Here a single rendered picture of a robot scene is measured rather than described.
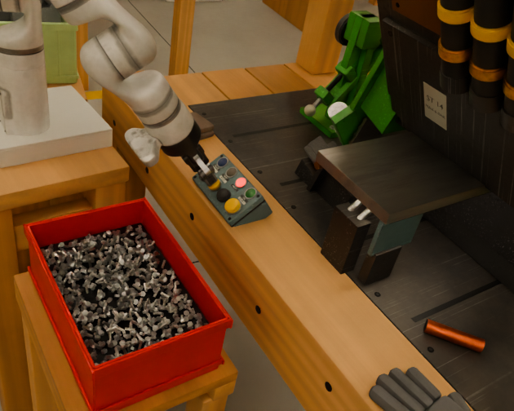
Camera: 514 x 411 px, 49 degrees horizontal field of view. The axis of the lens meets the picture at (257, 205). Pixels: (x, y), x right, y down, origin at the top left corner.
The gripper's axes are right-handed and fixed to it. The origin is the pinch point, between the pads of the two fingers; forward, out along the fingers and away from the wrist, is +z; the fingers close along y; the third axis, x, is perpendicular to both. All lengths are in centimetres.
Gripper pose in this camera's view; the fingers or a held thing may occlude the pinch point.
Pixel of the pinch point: (208, 175)
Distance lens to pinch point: 105.2
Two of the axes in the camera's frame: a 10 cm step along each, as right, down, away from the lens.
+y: -5.2, -5.9, 6.2
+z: 3.4, 5.2, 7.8
